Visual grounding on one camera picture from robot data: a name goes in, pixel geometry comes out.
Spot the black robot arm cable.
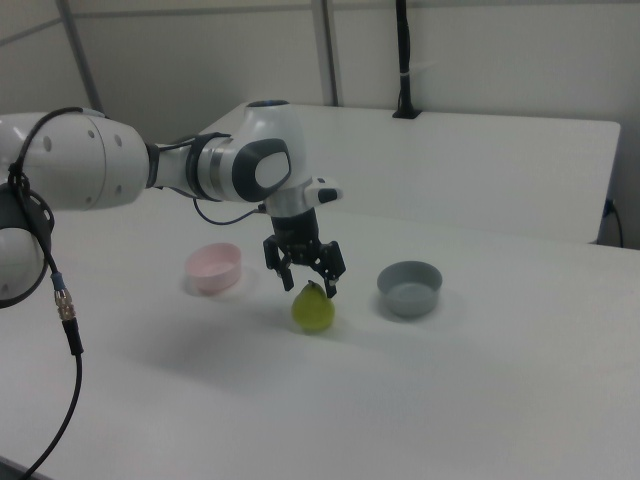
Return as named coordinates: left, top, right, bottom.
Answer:
left=0, top=106, right=267, bottom=480

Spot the black camera stand pole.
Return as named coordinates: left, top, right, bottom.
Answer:
left=392, top=0, right=423, bottom=120

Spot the grey metal frame post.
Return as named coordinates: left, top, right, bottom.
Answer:
left=318, top=0, right=347, bottom=108
left=60, top=0, right=105, bottom=115

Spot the green pear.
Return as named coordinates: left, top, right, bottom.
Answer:
left=291, top=280, right=336, bottom=334

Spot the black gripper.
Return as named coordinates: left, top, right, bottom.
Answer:
left=262, top=207, right=348, bottom=300

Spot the grey plastic bowl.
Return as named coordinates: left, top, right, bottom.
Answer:
left=376, top=259, right=445, bottom=318

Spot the white rear table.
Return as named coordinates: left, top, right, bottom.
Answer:
left=198, top=101, right=623, bottom=246

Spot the pink plastic bowl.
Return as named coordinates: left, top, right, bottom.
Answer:
left=184, top=242, right=243, bottom=296

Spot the black wall cable with plug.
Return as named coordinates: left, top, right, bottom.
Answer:
left=603, top=198, right=627, bottom=248

